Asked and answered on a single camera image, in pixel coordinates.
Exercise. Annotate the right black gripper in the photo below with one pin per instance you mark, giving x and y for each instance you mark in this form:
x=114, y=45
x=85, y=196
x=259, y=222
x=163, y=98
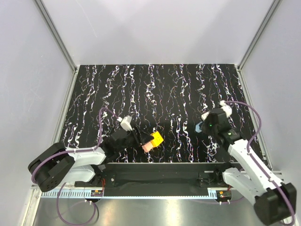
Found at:
x=205, y=125

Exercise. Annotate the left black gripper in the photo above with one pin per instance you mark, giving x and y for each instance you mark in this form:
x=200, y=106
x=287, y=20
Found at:
x=143, y=139

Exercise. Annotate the pink plug adapter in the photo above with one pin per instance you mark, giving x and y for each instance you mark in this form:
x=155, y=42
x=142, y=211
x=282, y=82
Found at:
x=147, y=147

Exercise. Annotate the yellow socket block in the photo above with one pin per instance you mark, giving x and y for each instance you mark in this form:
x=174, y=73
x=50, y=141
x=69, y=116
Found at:
x=157, y=139

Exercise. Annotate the light blue plug adapter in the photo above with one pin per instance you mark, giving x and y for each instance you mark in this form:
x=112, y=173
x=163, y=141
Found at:
x=198, y=128

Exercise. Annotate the white plug adapter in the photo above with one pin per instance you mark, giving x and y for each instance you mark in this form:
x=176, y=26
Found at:
x=204, y=116

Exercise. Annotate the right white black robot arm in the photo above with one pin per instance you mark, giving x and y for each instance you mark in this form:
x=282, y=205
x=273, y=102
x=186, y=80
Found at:
x=272, y=199

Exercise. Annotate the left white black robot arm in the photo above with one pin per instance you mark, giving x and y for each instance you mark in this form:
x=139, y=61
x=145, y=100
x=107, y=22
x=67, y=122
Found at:
x=59, y=164

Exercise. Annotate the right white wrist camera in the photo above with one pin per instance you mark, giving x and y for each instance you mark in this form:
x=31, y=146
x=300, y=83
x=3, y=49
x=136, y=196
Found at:
x=226, y=108

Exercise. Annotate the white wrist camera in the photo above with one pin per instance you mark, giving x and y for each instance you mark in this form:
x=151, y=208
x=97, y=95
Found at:
x=226, y=108
x=126, y=123

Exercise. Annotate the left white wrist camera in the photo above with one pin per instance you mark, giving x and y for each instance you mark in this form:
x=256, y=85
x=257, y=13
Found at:
x=126, y=123

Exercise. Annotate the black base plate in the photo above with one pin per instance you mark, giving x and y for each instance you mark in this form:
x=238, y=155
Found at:
x=164, y=181

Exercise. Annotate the right aluminium frame post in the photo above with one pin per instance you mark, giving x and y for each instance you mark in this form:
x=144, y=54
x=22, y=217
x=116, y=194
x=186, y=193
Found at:
x=261, y=29

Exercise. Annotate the aluminium frame post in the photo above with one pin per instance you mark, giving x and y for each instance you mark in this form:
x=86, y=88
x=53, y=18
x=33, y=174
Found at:
x=261, y=29
x=54, y=32

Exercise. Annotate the left aluminium frame post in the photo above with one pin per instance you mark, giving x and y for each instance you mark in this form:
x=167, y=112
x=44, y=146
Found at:
x=54, y=32

